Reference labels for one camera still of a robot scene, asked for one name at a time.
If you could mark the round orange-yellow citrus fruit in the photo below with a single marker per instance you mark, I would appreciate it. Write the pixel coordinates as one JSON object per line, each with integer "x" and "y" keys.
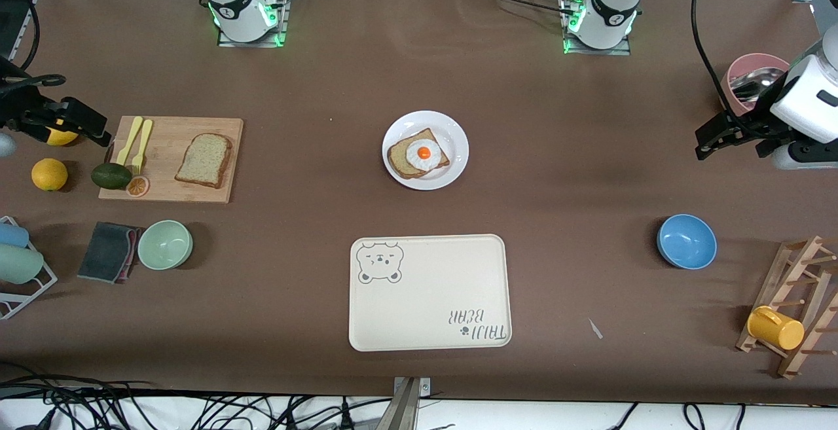
{"x": 49, "y": 175}

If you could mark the plain brown bread slice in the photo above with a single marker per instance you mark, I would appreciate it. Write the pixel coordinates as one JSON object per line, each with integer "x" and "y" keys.
{"x": 204, "y": 160}

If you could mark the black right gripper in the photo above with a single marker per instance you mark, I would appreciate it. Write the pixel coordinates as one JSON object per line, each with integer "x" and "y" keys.
{"x": 14, "y": 108}

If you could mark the aluminium clamp bracket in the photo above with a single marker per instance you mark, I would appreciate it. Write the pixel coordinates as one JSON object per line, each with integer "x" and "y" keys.
{"x": 406, "y": 404}

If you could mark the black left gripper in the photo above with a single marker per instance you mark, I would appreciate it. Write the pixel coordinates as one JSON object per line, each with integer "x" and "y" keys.
{"x": 748, "y": 122}

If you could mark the yellow lemon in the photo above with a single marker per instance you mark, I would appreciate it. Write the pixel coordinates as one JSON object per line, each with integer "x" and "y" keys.
{"x": 60, "y": 137}

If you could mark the wooden mug rack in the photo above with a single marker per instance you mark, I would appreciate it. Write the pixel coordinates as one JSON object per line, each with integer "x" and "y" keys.
{"x": 795, "y": 266}

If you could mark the orange slice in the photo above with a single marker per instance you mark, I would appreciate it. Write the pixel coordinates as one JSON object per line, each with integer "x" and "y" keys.
{"x": 137, "y": 186}

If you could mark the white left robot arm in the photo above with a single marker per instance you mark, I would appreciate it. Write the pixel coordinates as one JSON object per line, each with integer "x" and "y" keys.
{"x": 609, "y": 17}

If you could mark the blue bowl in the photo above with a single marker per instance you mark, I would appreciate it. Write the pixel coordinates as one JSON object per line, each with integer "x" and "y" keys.
{"x": 687, "y": 241}

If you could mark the metal ladle spoon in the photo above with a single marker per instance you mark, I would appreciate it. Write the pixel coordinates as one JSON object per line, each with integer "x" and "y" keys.
{"x": 753, "y": 83}

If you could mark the wooden cutting board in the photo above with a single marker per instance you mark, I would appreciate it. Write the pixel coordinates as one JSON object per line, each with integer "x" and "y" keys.
{"x": 170, "y": 188}

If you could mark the pale green bowl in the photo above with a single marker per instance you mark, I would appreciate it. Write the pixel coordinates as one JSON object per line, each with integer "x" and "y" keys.
{"x": 165, "y": 245}

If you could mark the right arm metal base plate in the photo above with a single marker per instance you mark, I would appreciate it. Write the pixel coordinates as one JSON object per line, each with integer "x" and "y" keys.
{"x": 283, "y": 24}

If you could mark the small grey tape scrap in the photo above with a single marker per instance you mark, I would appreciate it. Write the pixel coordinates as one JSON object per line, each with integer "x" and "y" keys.
{"x": 595, "y": 328}

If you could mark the light blue cup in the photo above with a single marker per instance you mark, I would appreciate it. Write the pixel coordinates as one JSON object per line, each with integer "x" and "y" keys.
{"x": 12, "y": 235}

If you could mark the grey and pink cloth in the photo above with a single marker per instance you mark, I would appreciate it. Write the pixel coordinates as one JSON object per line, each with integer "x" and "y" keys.
{"x": 105, "y": 252}

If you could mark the cream bear print tray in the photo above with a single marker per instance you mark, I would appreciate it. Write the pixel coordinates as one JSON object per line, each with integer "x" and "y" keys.
{"x": 425, "y": 292}

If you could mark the dark green avocado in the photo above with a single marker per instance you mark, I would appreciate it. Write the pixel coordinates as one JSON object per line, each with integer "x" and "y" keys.
{"x": 111, "y": 176}

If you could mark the pale green cup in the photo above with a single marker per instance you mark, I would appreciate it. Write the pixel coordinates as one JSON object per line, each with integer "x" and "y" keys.
{"x": 19, "y": 264}

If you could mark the fried egg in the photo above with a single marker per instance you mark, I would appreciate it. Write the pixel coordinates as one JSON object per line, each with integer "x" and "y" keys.
{"x": 423, "y": 154}

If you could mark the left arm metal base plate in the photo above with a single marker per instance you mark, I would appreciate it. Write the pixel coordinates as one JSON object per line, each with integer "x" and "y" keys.
{"x": 619, "y": 51}

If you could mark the yellow mug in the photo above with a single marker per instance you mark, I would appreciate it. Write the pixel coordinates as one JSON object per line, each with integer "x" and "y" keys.
{"x": 776, "y": 328}

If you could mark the white round plate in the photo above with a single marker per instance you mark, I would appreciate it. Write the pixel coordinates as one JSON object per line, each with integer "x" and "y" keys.
{"x": 452, "y": 142}

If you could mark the pink bowl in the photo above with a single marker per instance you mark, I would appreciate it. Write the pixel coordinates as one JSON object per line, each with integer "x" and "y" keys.
{"x": 753, "y": 62}

